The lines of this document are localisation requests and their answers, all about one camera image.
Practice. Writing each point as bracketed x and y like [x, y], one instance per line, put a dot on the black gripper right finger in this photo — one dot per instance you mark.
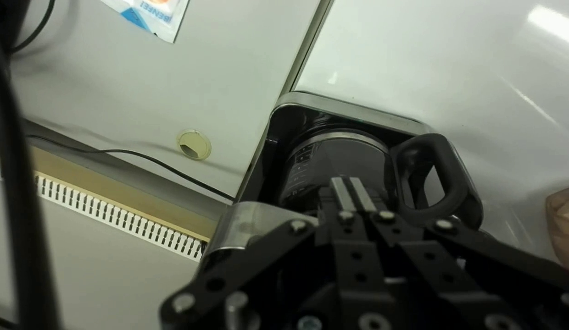
[456, 275]

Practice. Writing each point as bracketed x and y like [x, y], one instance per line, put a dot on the crumpled brown paper bag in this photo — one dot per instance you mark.
[566, 226]

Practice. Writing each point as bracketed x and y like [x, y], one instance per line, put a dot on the black and steel coffeemaker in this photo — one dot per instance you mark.
[260, 213]

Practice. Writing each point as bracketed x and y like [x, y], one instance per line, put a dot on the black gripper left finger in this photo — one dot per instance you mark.
[267, 275]

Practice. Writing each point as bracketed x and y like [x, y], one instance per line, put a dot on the blue and white wipes packet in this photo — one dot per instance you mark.
[152, 13]

